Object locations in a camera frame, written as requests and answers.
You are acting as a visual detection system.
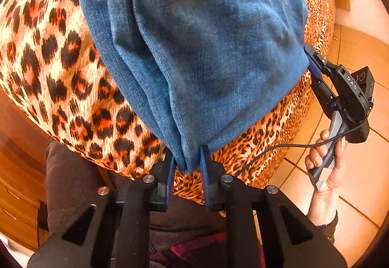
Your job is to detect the black cable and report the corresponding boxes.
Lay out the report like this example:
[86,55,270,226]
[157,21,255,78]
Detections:
[237,129,353,177]

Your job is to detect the person's right forearm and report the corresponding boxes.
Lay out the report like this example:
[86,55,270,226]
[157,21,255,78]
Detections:
[306,210,339,245]

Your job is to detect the person's right hand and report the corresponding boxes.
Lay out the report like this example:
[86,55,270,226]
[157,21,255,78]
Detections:
[305,129,349,217]

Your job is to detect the wooden drawer chest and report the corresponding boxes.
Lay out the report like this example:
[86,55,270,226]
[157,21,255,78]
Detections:
[0,88,51,252]

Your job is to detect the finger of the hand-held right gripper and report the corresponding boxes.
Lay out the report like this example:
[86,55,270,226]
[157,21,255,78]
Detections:
[311,78,338,116]
[304,44,330,80]

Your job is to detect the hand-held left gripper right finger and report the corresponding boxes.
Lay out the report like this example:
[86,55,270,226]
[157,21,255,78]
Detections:
[199,146,347,268]

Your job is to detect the leopard print blanket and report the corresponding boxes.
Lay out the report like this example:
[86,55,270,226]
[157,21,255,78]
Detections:
[0,0,336,204]

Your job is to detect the person's dark brown clothing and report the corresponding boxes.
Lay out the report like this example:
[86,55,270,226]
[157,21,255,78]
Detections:
[45,137,265,268]

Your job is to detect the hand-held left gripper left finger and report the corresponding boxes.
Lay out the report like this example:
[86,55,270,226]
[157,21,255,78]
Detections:
[27,151,177,268]

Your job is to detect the blue denim pants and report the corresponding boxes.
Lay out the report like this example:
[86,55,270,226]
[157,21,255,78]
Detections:
[66,0,310,174]

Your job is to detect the magenta patterned clothing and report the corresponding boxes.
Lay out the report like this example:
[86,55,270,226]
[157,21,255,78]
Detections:
[150,233,265,268]

